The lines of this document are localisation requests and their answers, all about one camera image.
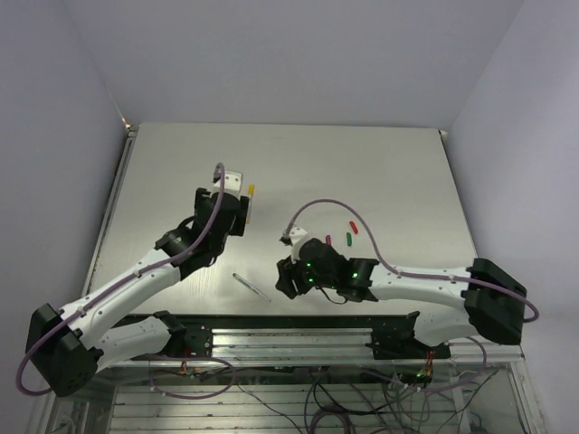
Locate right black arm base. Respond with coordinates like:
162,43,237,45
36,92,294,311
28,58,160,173
365,311,451,361

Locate yellow marker pen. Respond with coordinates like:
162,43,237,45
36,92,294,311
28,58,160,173
246,195,254,224

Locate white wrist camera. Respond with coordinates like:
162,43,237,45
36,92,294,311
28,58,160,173
280,226,311,263
211,170,243,196

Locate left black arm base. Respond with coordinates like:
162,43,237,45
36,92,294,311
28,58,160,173
153,311,214,358

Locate loose cables under table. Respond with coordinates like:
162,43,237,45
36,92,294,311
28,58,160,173
148,359,480,434

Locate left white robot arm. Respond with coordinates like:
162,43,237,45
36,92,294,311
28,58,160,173
25,188,251,397

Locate aluminium frame rail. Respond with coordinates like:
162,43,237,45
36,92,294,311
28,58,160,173
49,325,526,363

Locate green marker pen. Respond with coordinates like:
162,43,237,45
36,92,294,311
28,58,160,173
232,273,271,303

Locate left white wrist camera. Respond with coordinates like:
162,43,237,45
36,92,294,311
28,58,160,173
211,170,243,196

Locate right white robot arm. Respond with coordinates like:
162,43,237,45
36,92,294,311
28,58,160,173
275,238,527,358

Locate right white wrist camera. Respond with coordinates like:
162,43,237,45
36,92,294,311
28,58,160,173
280,226,311,263

